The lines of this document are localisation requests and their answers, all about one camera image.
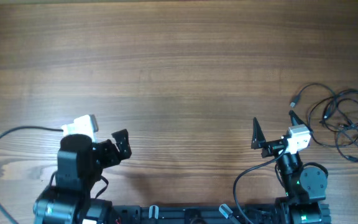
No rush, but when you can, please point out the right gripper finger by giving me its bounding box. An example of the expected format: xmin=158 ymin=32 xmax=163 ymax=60
xmin=251 ymin=117 xmax=266 ymax=149
xmin=288 ymin=110 xmax=304 ymax=126

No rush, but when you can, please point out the black cable bundle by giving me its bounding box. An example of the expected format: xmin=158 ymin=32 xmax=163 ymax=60
xmin=290 ymin=82 xmax=358 ymax=163

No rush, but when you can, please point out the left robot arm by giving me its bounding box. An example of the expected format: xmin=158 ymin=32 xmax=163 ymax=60
xmin=33 ymin=129 xmax=132 ymax=223

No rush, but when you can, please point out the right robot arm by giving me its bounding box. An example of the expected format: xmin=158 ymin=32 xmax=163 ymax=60
xmin=251 ymin=110 xmax=332 ymax=224

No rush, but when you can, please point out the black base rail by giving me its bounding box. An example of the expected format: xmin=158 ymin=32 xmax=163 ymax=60
xmin=82 ymin=198 xmax=332 ymax=224

